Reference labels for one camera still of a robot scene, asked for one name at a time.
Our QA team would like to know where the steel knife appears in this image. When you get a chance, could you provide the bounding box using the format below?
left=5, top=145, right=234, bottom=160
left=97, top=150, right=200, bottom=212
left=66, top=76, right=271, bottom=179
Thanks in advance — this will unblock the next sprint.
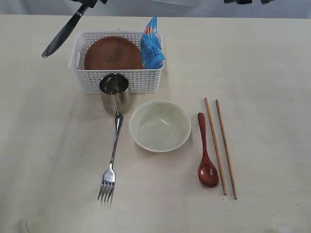
left=41, top=4, right=88, bottom=58

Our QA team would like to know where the shiny steel cup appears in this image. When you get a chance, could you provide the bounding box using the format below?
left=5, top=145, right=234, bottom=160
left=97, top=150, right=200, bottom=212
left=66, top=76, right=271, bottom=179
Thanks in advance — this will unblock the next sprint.
left=99, top=73, right=131, bottom=115

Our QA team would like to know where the cream ceramic bowl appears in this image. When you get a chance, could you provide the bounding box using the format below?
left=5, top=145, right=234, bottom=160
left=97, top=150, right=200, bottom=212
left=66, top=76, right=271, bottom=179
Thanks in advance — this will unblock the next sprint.
left=129, top=100, right=191, bottom=153

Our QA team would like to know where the wooden chopstick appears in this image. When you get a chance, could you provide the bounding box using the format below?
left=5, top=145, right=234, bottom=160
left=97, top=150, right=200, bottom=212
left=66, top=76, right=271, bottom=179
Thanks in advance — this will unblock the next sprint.
left=215, top=100, right=238, bottom=200
left=204, top=97, right=227, bottom=196

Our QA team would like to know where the steel fork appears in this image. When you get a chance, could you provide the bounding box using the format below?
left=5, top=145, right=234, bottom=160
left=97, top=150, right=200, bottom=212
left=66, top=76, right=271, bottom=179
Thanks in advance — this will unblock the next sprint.
left=97, top=114, right=124, bottom=203

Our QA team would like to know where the dark red wooden spoon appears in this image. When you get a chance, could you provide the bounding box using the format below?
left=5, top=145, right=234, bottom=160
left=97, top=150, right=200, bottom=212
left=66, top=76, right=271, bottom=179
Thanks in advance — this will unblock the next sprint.
left=197, top=113, right=219, bottom=188

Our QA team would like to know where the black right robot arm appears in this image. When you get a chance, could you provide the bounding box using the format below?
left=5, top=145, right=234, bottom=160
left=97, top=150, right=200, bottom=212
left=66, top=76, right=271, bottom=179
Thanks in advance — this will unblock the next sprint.
left=224, top=0, right=274, bottom=5

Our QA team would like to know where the brown wooden plate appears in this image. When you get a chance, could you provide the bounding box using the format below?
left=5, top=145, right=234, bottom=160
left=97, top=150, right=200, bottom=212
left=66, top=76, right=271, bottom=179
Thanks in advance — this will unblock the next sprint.
left=84, top=36, right=143, bottom=70

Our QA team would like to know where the blue chips bag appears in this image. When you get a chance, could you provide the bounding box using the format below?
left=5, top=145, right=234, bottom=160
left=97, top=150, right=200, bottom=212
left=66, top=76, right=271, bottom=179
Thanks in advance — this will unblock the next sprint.
left=140, top=17, right=166, bottom=69

